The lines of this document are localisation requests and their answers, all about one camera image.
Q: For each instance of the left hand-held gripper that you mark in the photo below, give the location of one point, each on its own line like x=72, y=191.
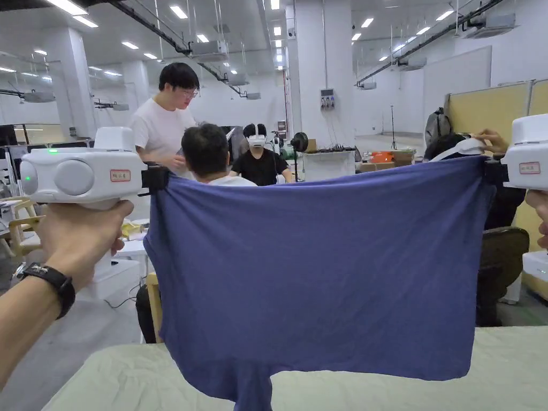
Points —
x=81, y=175

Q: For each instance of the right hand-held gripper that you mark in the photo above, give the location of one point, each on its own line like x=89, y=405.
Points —
x=531, y=145

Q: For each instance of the dark blue shirt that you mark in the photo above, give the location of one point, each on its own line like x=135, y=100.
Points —
x=317, y=265

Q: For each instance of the person's left forearm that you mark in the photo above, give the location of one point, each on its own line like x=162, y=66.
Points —
x=25, y=317

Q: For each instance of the person's right hand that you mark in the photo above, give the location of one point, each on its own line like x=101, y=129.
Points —
x=541, y=205

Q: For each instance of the person's left hand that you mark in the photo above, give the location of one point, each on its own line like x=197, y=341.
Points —
x=77, y=239

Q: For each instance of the grey backpack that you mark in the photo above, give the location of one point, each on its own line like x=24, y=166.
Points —
x=437, y=126

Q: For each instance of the black tripod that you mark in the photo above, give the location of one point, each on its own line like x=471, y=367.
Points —
x=392, y=128

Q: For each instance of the stack of cartons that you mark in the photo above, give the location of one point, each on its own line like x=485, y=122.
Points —
x=385, y=160

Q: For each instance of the bed with pale green sheet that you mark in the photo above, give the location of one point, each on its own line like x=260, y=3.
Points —
x=505, y=368

